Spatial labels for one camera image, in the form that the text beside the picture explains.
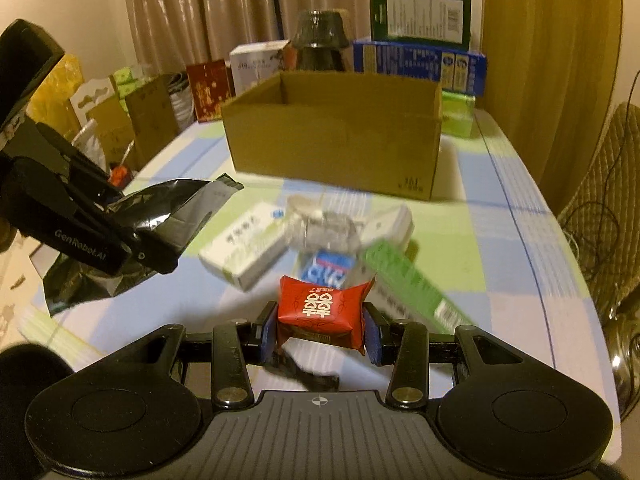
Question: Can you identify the green white long box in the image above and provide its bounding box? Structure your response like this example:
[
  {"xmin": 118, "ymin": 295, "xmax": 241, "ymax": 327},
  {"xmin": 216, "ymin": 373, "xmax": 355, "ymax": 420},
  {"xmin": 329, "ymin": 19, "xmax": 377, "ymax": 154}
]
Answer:
[{"xmin": 358, "ymin": 240, "xmax": 474, "ymax": 334}]

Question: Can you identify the red candy box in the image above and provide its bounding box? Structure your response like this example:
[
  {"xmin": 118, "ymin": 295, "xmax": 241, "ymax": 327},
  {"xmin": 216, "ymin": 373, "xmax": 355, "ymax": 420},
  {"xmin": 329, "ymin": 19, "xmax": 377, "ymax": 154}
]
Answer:
[{"xmin": 277, "ymin": 276, "xmax": 373, "ymax": 353}]

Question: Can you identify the blue white tissue pack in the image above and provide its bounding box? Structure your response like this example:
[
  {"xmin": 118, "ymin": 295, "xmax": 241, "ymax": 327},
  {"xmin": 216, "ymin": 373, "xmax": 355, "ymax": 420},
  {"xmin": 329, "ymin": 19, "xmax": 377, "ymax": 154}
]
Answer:
[{"xmin": 299, "ymin": 250, "xmax": 356, "ymax": 289}]

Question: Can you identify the white green medicine box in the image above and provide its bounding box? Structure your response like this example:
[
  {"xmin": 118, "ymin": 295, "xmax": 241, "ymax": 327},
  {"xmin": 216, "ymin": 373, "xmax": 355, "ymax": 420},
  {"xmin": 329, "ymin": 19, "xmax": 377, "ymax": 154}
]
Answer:
[{"xmin": 198, "ymin": 202, "xmax": 288, "ymax": 290}]

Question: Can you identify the white square night light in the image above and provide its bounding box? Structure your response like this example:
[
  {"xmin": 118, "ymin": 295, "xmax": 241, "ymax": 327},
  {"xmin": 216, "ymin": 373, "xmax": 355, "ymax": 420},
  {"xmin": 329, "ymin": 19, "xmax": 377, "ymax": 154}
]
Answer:
[{"xmin": 359, "ymin": 205, "xmax": 413, "ymax": 250}]

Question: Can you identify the clear plastic bag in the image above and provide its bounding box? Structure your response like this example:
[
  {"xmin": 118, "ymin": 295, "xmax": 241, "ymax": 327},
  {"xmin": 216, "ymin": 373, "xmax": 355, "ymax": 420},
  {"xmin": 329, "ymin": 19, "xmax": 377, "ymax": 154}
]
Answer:
[{"xmin": 285, "ymin": 195, "xmax": 361, "ymax": 255}]

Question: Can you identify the black plastic bag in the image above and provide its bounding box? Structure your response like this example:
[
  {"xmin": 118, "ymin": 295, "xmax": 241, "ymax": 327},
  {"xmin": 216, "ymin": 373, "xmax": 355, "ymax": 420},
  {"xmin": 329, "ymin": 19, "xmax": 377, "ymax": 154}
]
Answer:
[{"xmin": 43, "ymin": 174, "xmax": 244, "ymax": 315}]

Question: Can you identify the yellow plastic bag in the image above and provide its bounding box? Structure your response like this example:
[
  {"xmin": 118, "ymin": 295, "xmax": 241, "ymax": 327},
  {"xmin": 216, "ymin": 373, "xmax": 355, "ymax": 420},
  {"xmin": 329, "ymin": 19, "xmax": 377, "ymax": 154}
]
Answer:
[{"xmin": 27, "ymin": 53, "xmax": 85, "ymax": 141}]

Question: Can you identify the checkered tablecloth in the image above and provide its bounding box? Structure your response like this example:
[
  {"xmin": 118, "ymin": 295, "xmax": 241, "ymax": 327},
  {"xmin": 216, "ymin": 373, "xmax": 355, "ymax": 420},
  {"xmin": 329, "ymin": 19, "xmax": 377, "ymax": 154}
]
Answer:
[{"xmin": 17, "ymin": 111, "xmax": 618, "ymax": 408}]

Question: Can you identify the red gift box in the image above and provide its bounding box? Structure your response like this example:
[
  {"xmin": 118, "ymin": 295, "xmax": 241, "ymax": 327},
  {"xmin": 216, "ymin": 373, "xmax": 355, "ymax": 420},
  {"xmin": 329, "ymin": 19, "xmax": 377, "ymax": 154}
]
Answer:
[{"xmin": 186, "ymin": 58, "xmax": 235, "ymax": 122}]

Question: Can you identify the brown cardboard box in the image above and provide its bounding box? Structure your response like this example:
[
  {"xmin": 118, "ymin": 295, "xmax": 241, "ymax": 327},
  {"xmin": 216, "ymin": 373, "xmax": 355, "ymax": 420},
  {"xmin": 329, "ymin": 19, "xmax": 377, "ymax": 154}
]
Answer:
[{"xmin": 221, "ymin": 72, "xmax": 442, "ymax": 200}]

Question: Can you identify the white humidifier box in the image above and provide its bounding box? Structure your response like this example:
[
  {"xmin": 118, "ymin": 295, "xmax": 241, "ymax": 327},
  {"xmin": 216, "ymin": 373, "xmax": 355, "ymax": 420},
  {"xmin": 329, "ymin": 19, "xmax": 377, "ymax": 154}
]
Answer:
[{"xmin": 229, "ymin": 40, "xmax": 290, "ymax": 96}]

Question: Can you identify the green tissue pack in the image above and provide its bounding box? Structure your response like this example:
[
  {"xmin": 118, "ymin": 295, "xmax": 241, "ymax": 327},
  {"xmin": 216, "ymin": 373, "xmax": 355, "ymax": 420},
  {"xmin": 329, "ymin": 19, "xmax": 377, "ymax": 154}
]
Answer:
[{"xmin": 442, "ymin": 90, "xmax": 476, "ymax": 139}]

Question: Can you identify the quilted beige chair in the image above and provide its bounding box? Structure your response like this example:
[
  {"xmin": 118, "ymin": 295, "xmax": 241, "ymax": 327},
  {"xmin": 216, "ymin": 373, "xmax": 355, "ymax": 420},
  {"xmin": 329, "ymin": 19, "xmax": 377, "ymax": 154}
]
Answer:
[{"xmin": 559, "ymin": 103, "xmax": 639, "ymax": 322}]

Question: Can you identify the blue carton box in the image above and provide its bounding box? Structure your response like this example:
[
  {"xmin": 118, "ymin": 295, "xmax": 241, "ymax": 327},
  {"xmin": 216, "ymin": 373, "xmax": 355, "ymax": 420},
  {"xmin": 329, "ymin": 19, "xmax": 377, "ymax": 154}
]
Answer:
[{"xmin": 352, "ymin": 38, "xmax": 487, "ymax": 96}]

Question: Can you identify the dark glass jar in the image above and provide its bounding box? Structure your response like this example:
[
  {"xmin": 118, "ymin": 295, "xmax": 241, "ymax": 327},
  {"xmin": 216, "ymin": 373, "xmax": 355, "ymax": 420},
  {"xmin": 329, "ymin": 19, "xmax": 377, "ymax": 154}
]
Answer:
[{"xmin": 292, "ymin": 10, "xmax": 350, "ymax": 72}]

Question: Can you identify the dark green product box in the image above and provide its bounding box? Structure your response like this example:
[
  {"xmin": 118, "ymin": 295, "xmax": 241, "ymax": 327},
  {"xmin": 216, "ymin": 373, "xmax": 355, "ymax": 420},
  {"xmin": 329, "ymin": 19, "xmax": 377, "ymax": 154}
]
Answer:
[{"xmin": 369, "ymin": 0, "xmax": 472, "ymax": 50}]

